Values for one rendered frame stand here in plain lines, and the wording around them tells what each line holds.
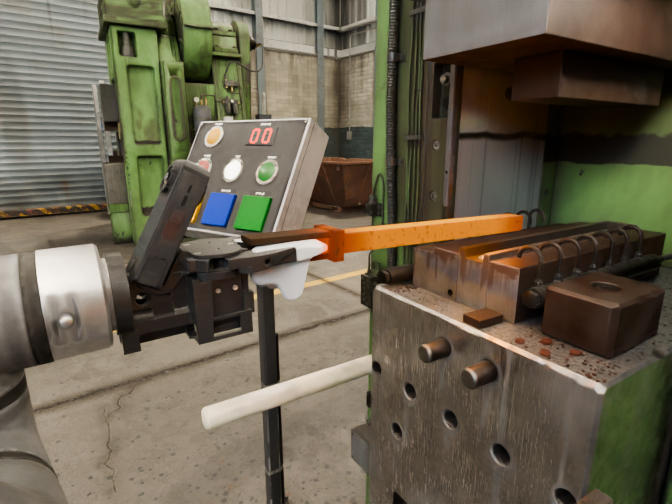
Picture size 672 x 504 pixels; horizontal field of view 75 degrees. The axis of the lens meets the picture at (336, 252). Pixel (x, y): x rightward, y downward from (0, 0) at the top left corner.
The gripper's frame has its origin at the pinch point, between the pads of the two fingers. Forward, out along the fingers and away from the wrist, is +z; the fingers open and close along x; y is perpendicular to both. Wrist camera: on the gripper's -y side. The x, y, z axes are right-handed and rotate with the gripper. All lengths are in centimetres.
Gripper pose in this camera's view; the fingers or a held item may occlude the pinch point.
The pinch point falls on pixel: (312, 240)
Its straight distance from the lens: 47.2
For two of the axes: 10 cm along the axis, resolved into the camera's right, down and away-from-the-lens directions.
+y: 0.2, 9.7, 2.5
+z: 8.5, -1.5, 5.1
